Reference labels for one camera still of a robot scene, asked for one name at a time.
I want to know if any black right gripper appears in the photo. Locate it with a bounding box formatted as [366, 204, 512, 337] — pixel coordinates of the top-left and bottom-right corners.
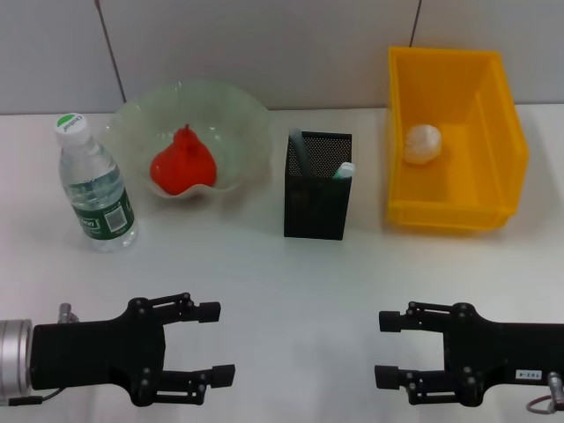
[374, 301, 564, 407]

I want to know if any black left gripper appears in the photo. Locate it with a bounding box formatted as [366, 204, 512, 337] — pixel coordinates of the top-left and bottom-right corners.
[30, 291, 236, 407]

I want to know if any red-orange fruit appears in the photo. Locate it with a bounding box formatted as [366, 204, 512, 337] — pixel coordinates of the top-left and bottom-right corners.
[149, 123, 219, 197]

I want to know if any green utility knife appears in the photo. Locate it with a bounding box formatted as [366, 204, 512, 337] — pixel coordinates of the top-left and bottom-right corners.
[331, 161, 356, 181]

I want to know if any clear plastic water bottle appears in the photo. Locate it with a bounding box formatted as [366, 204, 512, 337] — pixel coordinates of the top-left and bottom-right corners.
[53, 113, 138, 253]

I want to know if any white paper ball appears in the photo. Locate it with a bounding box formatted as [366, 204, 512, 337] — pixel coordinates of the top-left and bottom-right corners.
[404, 124, 443, 165]

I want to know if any grey marker pen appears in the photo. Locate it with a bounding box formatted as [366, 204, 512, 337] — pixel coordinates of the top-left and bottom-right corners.
[288, 128, 315, 178]

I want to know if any black mesh pen holder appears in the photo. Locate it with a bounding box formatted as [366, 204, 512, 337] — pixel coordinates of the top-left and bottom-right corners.
[283, 130, 355, 241]

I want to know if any green glass fruit plate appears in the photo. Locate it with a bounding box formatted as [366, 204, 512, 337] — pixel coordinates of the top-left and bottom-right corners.
[103, 79, 272, 208]

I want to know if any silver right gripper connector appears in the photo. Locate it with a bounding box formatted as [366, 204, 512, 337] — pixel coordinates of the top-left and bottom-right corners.
[546, 370, 564, 412]

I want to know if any yellow plastic bin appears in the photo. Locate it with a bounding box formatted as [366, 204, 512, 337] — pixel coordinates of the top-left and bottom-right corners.
[385, 46, 530, 231]

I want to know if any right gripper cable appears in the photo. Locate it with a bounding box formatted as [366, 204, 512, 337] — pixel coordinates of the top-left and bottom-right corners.
[527, 393, 557, 415]

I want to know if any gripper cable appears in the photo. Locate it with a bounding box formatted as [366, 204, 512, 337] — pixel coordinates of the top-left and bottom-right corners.
[527, 393, 557, 415]
[6, 387, 63, 406]

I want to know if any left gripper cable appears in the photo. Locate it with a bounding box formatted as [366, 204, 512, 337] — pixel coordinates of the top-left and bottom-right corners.
[6, 387, 63, 406]

